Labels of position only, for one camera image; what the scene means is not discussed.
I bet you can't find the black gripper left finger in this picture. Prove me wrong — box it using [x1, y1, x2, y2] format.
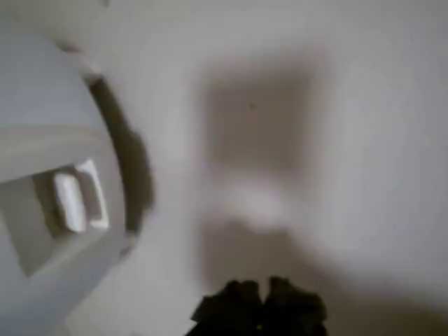
[185, 279, 267, 336]

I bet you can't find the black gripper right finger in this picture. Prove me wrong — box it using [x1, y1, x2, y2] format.
[260, 276, 328, 336]

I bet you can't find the white rice cooker body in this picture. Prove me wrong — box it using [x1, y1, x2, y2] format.
[0, 20, 155, 281]

